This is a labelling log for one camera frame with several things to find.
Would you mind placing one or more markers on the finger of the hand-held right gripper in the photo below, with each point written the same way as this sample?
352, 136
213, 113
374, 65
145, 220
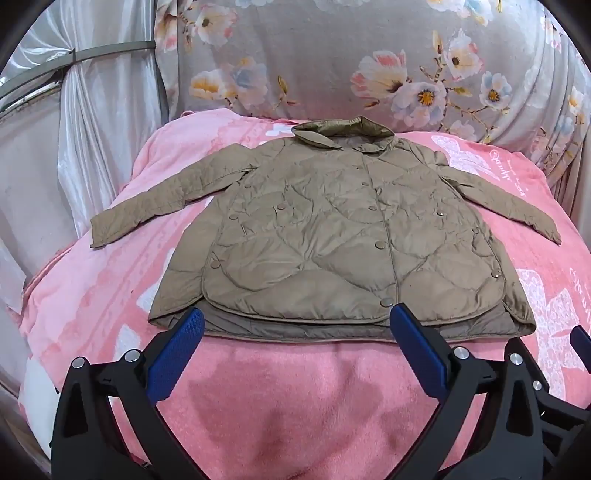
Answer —
580, 345
565, 417

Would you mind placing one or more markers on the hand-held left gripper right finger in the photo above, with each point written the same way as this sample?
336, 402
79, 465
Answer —
415, 346

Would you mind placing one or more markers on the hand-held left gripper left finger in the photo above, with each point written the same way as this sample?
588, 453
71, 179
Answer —
178, 348

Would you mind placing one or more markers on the tan quilted jacket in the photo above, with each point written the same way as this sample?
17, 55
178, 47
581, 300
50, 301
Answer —
341, 230

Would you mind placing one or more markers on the pink patterned blanket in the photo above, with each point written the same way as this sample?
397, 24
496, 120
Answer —
277, 397

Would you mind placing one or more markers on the white satin curtain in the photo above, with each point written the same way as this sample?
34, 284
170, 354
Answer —
92, 138

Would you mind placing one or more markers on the grey floral bed sheet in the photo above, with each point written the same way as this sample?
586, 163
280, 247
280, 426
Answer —
323, 60

